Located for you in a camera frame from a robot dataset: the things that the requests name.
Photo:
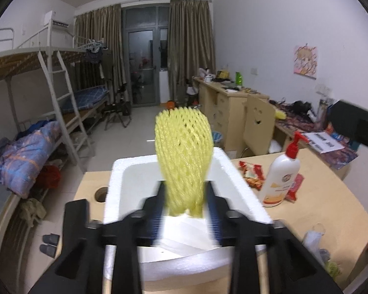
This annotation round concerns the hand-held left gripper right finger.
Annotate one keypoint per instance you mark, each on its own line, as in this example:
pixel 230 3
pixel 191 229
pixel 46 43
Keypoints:
pixel 213 223

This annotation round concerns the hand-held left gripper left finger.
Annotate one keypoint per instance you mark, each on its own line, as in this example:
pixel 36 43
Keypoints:
pixel 156 226

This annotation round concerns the white foam box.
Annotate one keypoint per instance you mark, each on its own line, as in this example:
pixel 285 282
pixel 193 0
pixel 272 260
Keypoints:
pixel 122 171

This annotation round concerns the yellow foam fruit net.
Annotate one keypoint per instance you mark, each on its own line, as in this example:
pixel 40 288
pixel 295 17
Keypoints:
pixel 184 147

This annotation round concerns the white foam sheet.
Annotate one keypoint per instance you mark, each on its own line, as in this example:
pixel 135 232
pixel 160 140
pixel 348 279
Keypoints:
pixel 190 235

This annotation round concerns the printed paper sheet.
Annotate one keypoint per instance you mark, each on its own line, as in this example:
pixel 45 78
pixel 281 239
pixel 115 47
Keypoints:
pixel 325 142

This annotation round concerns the red snack packet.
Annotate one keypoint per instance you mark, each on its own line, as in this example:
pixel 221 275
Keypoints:
pixel 256 183
pixel 248 168

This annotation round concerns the black bag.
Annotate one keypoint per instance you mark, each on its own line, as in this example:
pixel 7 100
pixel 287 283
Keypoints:
pixel 299 106

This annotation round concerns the patterned desk cloth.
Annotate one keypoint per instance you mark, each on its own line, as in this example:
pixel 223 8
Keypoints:
pixel 294 122

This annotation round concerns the yellow duster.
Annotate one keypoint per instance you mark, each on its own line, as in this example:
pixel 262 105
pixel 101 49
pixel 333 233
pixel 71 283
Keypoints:
pixel 280 115

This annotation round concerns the white lotion pump bottle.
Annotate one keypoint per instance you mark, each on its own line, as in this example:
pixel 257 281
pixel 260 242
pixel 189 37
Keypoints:
pixel 282 177

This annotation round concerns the blue trash bin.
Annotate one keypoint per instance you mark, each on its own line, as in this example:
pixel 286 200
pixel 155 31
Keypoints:
pixel 217 139

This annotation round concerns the red tissue packet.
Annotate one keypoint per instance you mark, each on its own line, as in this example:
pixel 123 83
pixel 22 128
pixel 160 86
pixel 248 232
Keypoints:
pixel 296 186

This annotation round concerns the wooden chair with smiley cutout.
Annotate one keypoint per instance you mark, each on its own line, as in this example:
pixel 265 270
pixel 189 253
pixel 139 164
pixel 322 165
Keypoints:
pixel 257 128

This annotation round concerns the white face mask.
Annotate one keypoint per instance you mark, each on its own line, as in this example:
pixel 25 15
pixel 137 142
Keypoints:
pixel 312 239

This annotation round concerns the grey slipper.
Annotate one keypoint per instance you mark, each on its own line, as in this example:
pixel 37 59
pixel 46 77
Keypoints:
pixel 48 251
pixel 51 239

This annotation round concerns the light wooden desk cabinet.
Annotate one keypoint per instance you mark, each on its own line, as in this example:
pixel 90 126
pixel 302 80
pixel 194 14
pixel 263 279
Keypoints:
pixel 224 107

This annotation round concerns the red cloth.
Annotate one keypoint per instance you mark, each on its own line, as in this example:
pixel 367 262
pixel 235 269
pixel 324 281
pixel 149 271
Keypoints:
pixel 50 176

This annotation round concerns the orange bag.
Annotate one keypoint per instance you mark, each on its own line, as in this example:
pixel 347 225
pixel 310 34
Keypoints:
pixel 170 104

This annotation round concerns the yellow-green cloth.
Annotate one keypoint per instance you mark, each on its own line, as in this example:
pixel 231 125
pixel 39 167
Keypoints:
pixel 33 211

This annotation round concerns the black folding chair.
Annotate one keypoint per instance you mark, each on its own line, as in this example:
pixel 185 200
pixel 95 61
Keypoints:
pixel 116 108

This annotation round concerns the green bottle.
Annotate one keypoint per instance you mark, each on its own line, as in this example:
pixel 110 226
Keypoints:
pixel 239 79

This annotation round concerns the small yellow-green packet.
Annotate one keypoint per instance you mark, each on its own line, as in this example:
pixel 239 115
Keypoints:
pixel 334 269

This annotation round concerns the white bunk bed ladder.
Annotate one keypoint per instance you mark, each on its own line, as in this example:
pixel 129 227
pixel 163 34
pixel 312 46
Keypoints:
pixel 80 119

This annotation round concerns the yellow bag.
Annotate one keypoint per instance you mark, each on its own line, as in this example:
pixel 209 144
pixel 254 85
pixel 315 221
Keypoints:
pixel 223 74

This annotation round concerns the blue plaid mattress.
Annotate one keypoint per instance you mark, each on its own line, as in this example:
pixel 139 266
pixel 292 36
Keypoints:
pixel 86 96

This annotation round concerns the blue floral quilt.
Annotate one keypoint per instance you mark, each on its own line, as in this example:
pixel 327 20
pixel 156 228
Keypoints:
pixel 27 150

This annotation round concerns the glass balcony door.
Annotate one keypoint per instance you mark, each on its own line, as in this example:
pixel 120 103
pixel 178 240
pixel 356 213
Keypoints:
pixel 141 52

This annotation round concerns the brown curtain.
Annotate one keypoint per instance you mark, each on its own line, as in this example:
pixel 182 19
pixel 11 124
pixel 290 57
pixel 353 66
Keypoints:
pixel 107 36
pixel 190 43

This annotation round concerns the hanging dark clothes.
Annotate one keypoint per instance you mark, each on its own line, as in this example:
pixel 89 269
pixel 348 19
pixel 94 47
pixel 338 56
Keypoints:
pixel 95 53

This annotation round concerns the white metal bunk bed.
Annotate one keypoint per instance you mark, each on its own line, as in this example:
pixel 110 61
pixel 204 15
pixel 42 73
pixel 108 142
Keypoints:
pixel 79 55
pixel 18 56

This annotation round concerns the white air conditioner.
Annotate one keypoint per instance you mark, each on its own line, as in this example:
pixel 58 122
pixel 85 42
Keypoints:
pixel 59 23

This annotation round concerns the white wall socket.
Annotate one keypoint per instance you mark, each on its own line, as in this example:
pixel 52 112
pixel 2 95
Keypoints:
pixel 322 90

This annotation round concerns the pink wall poster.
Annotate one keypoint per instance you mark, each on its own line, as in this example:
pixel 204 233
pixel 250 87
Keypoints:
pixel 305 61

